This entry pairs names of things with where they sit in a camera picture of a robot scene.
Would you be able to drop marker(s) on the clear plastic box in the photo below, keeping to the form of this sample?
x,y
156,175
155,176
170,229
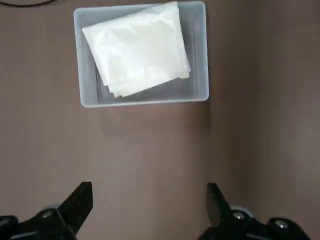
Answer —
x,y
200,62

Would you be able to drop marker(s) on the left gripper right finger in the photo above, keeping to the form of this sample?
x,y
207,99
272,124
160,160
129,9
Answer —
x,y
217,207

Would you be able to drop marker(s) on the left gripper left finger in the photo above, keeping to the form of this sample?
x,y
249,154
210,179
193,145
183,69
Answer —
x,y
75,205

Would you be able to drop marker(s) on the cream tablecloth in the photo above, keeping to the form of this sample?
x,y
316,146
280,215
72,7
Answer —
x,y
137,50

